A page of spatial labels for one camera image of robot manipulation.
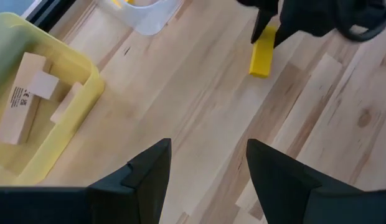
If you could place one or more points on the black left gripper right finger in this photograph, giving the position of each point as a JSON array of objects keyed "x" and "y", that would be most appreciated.
[{"x": 274, "y": 186}]

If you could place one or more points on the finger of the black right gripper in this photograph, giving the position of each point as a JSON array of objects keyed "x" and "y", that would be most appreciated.
[
  {"x": 262, "y": 21},
  {"x": 284, "y": 29}
]

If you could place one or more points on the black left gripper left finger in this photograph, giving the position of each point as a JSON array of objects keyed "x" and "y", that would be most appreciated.
[{"x": 143, "y": 186}]

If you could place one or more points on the yellow long block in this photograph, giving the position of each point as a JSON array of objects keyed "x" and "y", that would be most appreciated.
[{"x": 262, "y": 59}]

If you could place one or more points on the natural wood long block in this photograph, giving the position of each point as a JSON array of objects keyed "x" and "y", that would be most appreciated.
[
  {"x": 67, "y": 102},
  {"x": 15, "y": 121}
]

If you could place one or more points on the natural wood cube block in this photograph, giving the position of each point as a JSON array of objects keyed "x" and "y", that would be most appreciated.
[{"x": 43, "y": 84}]

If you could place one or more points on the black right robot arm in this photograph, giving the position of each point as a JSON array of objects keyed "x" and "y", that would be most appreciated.
[{"x": 367, "y": 12}]

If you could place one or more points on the yellow translucent plastic bin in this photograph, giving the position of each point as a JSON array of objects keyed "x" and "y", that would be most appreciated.
[{"x": 78, "y": 93}]

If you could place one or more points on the clear plastic bin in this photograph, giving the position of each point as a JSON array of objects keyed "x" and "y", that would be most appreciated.
[{"x": 146, "y": 21}]

